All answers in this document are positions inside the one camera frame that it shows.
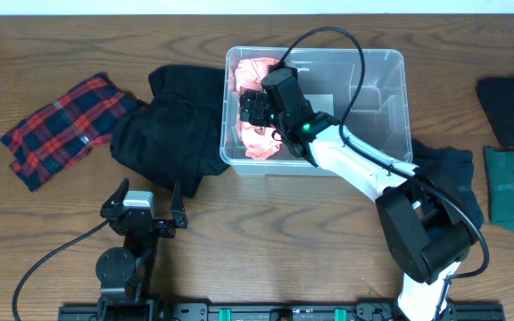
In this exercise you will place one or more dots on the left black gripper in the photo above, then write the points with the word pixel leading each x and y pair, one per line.
pixel 177 220

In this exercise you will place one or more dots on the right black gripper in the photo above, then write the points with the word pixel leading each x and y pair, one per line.
pixel 252 108

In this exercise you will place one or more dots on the pink printed shirt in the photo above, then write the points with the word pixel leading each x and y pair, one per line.
pixel 258 141

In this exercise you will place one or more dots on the clear plastic storage bin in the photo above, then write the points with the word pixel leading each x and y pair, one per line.
pixel 369 92

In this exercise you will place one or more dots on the dark navy garment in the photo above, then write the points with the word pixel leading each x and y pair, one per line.
pixel 458 163

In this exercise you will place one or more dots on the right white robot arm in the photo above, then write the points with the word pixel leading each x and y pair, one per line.
pixel 427 229

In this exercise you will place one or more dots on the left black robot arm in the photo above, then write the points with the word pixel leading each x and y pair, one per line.
pixel 124 272

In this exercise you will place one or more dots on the large black folded garment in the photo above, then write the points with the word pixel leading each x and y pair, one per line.
pixel 176 137

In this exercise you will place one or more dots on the red plaid folded cloth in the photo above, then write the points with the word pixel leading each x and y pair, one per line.
pixel 63 132

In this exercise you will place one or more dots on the black folded cloth far right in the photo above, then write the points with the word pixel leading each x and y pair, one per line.
pixel 496 96

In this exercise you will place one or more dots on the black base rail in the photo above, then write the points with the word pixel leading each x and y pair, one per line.
pixel 365 311

